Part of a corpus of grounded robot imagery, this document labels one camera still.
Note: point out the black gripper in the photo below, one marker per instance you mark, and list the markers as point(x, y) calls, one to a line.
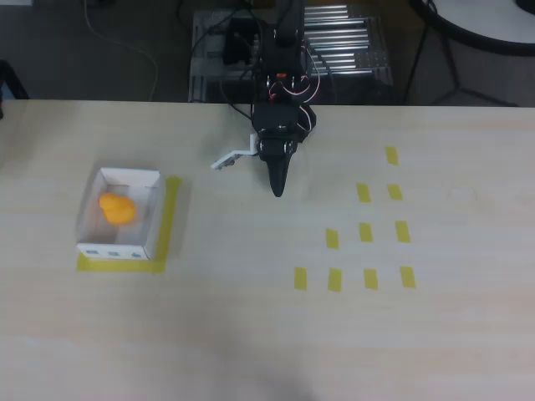
point(276, 160)

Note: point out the yellow rubber duck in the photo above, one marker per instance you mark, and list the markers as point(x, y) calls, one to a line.
point(119, 211)

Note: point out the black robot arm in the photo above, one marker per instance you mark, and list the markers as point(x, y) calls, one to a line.
point(288, 54)

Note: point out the white open cardboard box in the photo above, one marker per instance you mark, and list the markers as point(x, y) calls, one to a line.
point(125, 246)

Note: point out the yellow tape marker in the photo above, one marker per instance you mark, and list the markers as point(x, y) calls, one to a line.
point(394, 191)
point(332, 238)
point(363, 192)
point(391, 155)
point(300, 278)
point(334, 279)
point(370, 279)
point(407, 277)
point(402, 231)
point(365, 231)

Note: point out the round white table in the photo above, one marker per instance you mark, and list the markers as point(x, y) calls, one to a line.
point(480, 29)

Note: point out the black chair part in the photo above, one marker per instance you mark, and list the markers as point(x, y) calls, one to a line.
point(10, 79)

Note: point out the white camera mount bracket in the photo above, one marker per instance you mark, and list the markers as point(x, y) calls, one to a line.
point(232, 158)

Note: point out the black table leg frame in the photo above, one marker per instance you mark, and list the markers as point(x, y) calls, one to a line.
point(451, 58)

